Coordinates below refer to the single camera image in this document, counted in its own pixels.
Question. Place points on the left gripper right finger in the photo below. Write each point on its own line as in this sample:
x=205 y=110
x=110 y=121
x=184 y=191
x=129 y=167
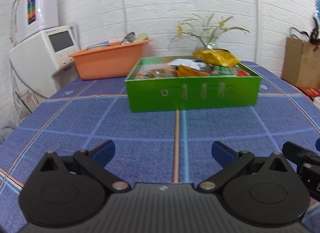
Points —
x=233 y=163

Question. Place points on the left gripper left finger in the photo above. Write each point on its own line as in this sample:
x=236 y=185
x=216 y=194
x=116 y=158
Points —
x=93 y=163

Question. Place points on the clear pack with red label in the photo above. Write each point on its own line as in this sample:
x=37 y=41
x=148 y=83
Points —
x=242 y=73

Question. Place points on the green snack packet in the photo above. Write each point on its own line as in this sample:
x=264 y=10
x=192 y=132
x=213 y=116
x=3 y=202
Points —
x=221 y=71

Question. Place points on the white silver snack packet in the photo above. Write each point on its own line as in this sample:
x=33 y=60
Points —
x=191 y=63

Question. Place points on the orange tomato chips bag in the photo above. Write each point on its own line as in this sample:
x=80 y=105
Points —
x=183 y=71

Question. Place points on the yellow snack bag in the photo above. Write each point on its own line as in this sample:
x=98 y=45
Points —
x=219 y=57

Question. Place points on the pink edged snack packet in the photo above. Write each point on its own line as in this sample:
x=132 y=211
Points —
x=161 y=73

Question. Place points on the clear bag of brown balls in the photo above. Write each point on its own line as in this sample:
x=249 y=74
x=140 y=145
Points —
x=144 y=76

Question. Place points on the blue patterned tablecloth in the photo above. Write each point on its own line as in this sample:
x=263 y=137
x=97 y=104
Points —
x=86 y=113

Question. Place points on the red booklet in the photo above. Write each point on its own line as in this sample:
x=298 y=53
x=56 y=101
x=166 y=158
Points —
x=311 y=92

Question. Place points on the green cardboard box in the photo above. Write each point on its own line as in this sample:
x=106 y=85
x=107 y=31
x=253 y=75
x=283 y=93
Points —
x=185 y=93

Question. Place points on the brown paper bag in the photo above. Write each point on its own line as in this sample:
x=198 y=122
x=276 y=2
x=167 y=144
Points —
x=301 y=64

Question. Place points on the orange plastic basin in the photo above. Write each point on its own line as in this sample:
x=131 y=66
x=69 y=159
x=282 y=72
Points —
x=116 y=60

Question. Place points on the white machine with screen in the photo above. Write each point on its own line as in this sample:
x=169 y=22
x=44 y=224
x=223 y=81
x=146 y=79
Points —
x=42 y=63

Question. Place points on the dark red leafed plant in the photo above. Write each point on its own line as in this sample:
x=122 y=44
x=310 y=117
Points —
x=312 y=37

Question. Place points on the orchid plant in glass vase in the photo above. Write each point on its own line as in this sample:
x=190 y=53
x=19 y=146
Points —
x=205 y=30

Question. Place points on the steel bowl in basin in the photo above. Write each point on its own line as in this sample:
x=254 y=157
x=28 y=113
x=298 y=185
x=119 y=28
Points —
x=129 y=38

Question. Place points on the blue paper fan decoration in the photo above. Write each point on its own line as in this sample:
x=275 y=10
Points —
x=317 y=9

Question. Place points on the white water purifier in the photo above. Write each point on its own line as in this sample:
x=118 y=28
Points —
x=35 y=15

